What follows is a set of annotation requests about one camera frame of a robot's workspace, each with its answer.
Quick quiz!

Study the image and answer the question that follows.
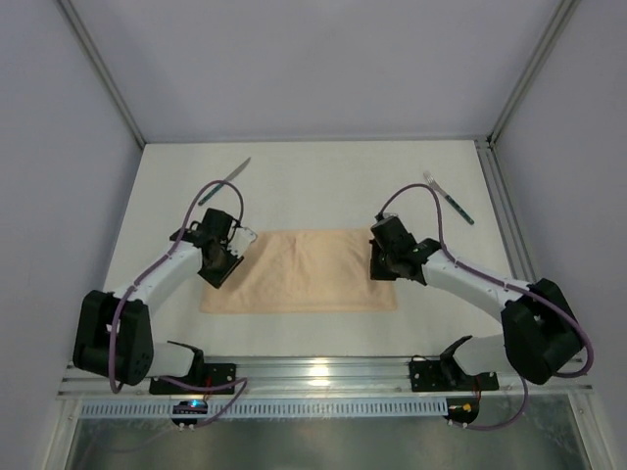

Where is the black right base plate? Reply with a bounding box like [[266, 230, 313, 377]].
[[408, 356, 500, 393]]

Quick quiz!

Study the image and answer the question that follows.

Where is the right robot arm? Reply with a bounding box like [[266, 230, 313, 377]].
[[370, 214, 585, 385]]

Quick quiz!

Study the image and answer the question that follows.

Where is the right rear aluminium post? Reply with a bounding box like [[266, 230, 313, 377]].
[[487, 0, 581, 146]]

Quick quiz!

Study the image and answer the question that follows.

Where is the aluminium frame rail right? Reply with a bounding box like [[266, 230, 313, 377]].
[[474, 137, 540, 281]]

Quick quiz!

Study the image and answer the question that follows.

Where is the slotted cable duct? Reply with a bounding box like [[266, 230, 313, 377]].
[[79, 397, 447, 419]]

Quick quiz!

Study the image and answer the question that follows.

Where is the beige cloth napkin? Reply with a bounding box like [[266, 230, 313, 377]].
[[200, 228, 397, 314]]

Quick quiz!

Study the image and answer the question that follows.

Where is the left controller board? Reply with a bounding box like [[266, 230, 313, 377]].
[[170, 399, 209, 431]]

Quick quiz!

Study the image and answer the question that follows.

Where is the aluminium post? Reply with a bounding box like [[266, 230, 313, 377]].
[[487, 0, 581, 146], [54, 0, 147, 150]]

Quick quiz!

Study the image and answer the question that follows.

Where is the left rear aluminium post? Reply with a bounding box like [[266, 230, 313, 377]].
[[54, 0, 147, 150]]

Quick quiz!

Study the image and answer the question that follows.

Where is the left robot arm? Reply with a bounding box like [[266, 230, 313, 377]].
[[72, 209, 258, 394]]

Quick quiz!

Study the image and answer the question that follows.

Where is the front aluminium rail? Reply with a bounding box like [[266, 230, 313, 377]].
[[57, 356, 594, 400]]

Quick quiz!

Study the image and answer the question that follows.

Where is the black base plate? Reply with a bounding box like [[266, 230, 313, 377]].
[[408, 356, 500, 393], [149, 362, 237, 396]]

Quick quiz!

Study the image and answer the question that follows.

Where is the green handled knife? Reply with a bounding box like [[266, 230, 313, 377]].
[[198, 157, 252, 206]]

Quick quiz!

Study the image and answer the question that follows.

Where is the green handled fork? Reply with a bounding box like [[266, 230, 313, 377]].
[[423, 171, 475, 225]]

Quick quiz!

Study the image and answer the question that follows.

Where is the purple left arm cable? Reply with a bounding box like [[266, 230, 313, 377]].
[[107, 179, 249, 454]]

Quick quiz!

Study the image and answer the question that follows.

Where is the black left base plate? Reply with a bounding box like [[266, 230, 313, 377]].
[[149, 362, 237, 396]]

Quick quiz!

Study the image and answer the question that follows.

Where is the controller board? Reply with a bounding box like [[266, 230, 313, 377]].
[[170, 399, 209, 431], [444, 399, 480, 429]]

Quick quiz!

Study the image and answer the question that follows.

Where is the right controller board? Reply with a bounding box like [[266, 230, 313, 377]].
[[444, 399, 480, 429]]

